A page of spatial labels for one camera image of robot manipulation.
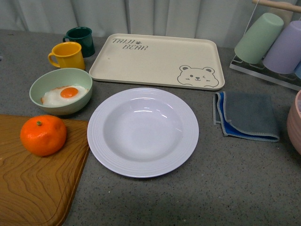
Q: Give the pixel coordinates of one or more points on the white round plate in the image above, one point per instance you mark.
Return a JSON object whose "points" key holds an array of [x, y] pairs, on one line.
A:
{"points": [[143, 132]]}

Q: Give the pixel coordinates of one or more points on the orange mandarin fruit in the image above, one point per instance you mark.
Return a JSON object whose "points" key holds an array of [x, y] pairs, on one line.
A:
{"points": [[43, 135]]}

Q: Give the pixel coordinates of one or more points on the beige bear serving tray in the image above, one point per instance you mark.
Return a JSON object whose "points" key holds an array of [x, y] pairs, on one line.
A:
{"points": [[159, 60]]}

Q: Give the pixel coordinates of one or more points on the light green bowl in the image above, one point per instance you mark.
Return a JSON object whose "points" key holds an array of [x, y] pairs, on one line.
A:
{"points": [[60, 78]]}

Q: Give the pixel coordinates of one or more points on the fake fried egg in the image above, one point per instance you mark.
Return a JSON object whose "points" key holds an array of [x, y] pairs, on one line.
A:
{"points": [[63, 95]]}

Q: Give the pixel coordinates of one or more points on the grey blue folded cloth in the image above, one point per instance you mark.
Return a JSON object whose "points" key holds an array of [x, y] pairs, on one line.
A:
{"points": [[245, 115]]}

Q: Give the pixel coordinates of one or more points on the yellow mug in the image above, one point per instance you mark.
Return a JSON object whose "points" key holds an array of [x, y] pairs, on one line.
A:
{"points": [[67, 55]]}

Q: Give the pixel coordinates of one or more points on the dark green mug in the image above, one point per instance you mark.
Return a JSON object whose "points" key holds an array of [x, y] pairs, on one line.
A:
{"points": [[83, 36]]}

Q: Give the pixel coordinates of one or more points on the wooden cutting board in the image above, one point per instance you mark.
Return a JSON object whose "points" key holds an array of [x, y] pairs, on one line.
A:
{"points": [[38, 191]]}

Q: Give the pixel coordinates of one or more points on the green plastic cup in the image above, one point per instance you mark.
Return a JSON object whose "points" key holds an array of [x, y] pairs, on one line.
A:
{"points": [[259, 37]]}

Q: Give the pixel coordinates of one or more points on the pink bowl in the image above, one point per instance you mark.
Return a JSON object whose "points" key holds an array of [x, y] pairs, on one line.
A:
{"points": [[294, 123]]}

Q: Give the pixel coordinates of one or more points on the clear acrylic cup rack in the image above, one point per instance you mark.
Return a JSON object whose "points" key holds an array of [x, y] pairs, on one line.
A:
{"points": [[258, 70]]}

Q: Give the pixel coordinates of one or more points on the purple plastic cup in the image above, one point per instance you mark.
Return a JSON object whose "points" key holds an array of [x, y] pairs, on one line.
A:
{"points": [[285, 53]]}

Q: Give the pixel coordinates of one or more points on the blue plastic cup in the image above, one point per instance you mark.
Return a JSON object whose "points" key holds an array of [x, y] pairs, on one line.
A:
{"points": [[297, 70]]}

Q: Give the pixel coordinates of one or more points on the wooden rack handle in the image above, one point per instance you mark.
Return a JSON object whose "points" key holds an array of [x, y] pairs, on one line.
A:
{"points": [[278, 5]]}

